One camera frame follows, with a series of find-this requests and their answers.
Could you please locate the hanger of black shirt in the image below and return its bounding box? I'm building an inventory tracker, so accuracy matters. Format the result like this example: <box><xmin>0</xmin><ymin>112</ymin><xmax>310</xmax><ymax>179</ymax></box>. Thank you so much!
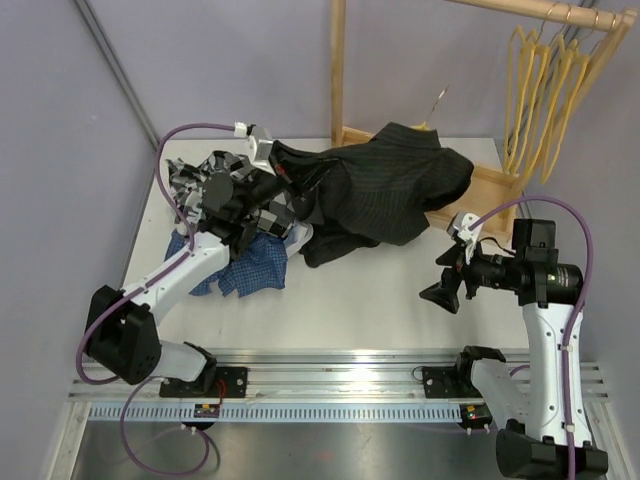
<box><xmin>411</xmin><ymin>84</ymin><xmax>450</xmax><ymax>132</ymax></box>

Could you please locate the black white checkered shirt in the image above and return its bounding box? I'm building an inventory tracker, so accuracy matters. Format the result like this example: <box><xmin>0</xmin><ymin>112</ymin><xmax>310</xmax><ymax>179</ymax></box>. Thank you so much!
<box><xmin>166</xmin><ymin>150</ymin><xmax>295</xmax><ymax>239</ymax></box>

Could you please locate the yellow hanger of white shirt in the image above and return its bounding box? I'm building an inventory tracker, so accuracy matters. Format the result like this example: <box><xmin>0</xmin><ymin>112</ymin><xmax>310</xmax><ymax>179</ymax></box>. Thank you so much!
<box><xmin>537</xmin><ymin>40</ymin><xmax>595</xmax><ymax>184</ymax></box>

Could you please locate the purple cable under duct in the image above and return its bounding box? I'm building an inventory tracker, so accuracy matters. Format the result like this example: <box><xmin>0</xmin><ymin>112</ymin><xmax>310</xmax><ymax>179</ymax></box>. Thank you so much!
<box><xmin>119</xmin><ymin>379</ymin><xmax>221</xmax><ymax>476</ymax></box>

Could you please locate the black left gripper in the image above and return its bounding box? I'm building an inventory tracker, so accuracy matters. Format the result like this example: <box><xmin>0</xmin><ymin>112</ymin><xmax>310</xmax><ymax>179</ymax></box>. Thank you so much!
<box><xmin>235</xmin><ymin>141</ymin><xmax>339</xmax><ymax>221</ymax></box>

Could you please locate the aluminium corner frame post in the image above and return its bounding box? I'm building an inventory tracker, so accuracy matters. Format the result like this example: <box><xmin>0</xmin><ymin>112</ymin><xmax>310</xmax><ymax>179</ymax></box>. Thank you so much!
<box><xmin>71</xmin><ymin>0</ymin><xmax>160</xmax><ymax>149</ymax></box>

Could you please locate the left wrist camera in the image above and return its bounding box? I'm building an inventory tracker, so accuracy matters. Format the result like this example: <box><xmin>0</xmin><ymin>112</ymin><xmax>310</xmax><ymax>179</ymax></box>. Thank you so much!
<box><xmin>234</xmin><ymin>122</ymin><xmax>275</xmax><ymax>176</ymax></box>

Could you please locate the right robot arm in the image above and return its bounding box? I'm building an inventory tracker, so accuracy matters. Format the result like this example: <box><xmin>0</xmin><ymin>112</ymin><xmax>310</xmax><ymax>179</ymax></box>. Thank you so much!
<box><xmin>418</xmin><ymin>212</ymin><xmax>609</xmax><ymax>479</ymax></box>

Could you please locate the aluminium rail base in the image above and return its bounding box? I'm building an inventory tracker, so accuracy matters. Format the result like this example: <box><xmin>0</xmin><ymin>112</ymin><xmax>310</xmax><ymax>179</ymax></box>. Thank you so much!
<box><xmin>68</xmin><ymin>349</ymin><xmax>609</xmax><ymax>403</ymax></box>

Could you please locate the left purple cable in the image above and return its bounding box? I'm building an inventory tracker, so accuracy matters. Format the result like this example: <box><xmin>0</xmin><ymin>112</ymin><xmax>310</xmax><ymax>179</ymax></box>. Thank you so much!
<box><xmin>74</xmin><ymin>121</ymin><xmax>241</xmax><ymax>385</ymax></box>

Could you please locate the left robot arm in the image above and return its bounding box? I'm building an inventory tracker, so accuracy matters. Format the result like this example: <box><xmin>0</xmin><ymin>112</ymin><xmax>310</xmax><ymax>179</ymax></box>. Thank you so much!
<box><xmin>76</xmin><ymin>143</ymin><xmax>331</xmax><ymax>398</ymax></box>

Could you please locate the yellow hanger of blue shirt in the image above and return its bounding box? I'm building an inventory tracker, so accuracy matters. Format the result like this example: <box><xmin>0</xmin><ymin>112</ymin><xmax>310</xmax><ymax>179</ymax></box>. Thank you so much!
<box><xmin>522</xmin><ymin>34</ymin><xmax>589</xmax><ymax>184</ymax></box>

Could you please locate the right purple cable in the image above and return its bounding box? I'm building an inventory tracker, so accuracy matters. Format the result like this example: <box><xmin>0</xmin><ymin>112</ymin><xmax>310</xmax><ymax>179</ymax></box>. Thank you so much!
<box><xmin>464</xmin><ymin>195</ymin><xmax>595</xmax><ymax>480</ymax></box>

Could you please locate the black pinstripe shirt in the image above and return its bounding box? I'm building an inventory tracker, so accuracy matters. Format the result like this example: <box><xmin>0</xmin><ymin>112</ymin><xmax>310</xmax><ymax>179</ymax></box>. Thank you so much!
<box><xmin>272</xmin><ymin>122</ymin><xmax>474</xmax><ymax>268</ymax></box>

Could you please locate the blue plaid shirt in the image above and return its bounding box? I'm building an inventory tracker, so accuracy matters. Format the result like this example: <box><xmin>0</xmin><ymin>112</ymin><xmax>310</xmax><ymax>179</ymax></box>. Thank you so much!
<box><xmin>189</xmin><ymin>233</ymin><xmax>288</xmax><ymax>298</ymax></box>

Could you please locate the wooden clothes rack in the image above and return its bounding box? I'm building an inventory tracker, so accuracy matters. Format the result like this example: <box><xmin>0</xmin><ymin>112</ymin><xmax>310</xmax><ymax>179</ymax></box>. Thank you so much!
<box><xmin>330</xmin><ymin>0</ymin><xmax>639</xmax><ymax>229</ymax></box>

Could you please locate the hanger of plaid shirt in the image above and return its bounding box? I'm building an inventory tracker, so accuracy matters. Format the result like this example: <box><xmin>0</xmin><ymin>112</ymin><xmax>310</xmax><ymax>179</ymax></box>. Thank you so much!
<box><xmin>520</xmin><ymin>30</ymin><xmax>551</xmax><ymax>167</ymax></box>

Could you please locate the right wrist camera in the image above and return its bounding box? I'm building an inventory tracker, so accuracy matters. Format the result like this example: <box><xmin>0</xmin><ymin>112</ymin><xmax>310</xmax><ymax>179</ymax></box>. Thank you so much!
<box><xmin>446</xmin><ymin>211</ymin><xmax>481</xmax><ymax>265</ymax></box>

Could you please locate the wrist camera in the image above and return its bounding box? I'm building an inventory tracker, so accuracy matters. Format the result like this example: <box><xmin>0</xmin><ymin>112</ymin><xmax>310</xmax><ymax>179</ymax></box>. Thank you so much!
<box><xmin>234</xmin><ymin>122</ymin><xmax>275</xmax><ymax>176</ymax></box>
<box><xmin>446</xmin><ymin>211</ymin><xmax>481</xmax><ymax>265</ymax></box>

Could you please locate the white slotted cable duct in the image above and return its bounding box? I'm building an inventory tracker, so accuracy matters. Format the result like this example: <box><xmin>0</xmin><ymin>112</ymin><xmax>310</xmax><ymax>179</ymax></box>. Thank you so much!
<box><xmin>89</xmin><ymin>402</ymin><xmax>462</xmax><ymax>423</ymax></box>

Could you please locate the hanger of checkered shirt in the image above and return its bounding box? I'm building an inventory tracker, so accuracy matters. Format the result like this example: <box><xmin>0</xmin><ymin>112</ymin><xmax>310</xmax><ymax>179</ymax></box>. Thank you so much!
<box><xmin>503</xmin><ymin>26</ymin><xmax>545</xmax><ymax>176</ymax></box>

